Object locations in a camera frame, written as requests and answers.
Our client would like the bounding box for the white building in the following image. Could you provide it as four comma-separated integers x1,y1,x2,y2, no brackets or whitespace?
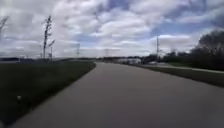
116,57,143,65

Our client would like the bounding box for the grey asphalt path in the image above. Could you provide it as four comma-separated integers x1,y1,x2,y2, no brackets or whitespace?
6,61,224,128

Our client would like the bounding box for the pole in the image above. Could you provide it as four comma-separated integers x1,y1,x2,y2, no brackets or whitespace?
155,35,160,64

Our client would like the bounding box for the thin bare tree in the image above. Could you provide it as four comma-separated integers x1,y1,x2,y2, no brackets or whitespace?
41,14,56,61

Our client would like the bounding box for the dark grass field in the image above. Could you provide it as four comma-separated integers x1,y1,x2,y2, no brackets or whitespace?
0,60,97,128

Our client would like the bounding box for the grass strip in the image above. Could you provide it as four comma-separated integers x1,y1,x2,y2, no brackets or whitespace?
133,63,224,89

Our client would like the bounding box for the pale road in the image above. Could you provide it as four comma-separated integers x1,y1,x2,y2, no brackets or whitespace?
156,64,224,75

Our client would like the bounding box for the dark wood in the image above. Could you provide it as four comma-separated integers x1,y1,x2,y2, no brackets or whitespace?
143,29,224,71

